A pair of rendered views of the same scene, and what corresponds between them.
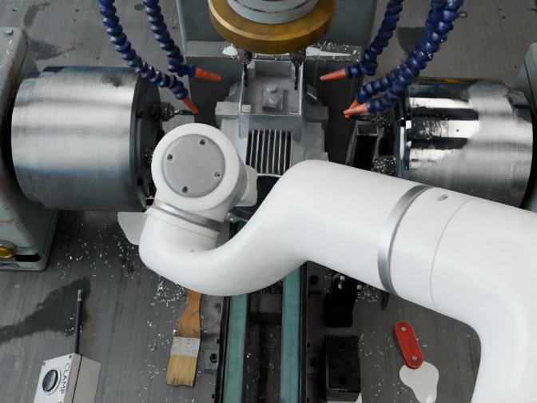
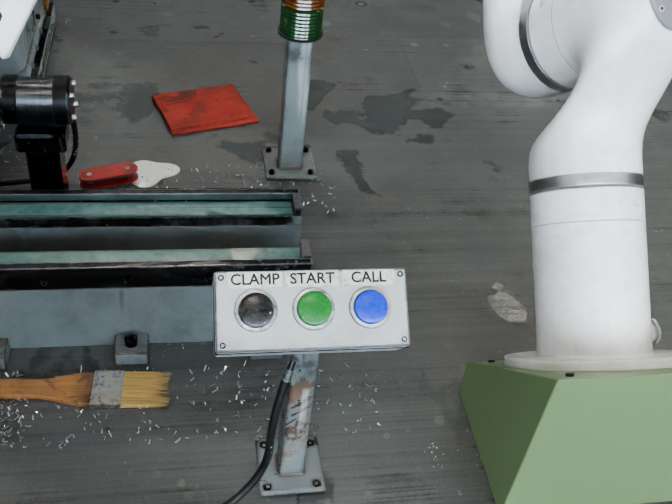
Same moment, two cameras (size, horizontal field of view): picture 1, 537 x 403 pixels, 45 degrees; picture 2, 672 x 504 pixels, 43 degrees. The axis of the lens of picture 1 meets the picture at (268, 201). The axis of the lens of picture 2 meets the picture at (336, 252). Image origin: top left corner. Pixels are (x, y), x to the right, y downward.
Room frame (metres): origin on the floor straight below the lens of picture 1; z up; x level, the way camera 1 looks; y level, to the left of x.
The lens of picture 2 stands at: (0.35, 0.80, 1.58)
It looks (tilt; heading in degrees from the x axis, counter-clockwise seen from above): 41 degrees down; 254
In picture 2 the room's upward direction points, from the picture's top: 8 degrees clockwise
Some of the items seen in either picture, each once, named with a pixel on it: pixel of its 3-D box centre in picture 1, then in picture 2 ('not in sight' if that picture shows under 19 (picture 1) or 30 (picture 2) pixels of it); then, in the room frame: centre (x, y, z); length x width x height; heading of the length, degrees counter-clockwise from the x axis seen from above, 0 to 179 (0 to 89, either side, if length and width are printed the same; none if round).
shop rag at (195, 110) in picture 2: not in sight; (204, 108); (0.25, -0.44, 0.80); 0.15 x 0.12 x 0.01; 14
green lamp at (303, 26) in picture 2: not in sight; (301, 17); (0.13, -0.28, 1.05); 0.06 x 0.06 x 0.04
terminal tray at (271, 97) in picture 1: (272, 101); not in sight; (0.72, -0.01, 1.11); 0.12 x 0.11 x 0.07; 177
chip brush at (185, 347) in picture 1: (188, 331); (80, 389); (0.44, 0.15, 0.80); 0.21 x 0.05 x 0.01; 174
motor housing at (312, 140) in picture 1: (270, 153); not in sight; (0.68, 0.00, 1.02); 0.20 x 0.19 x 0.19; 177
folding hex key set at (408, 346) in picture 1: (407, 345); (108, 175); (0.41, -0.25, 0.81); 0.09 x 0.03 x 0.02; 14
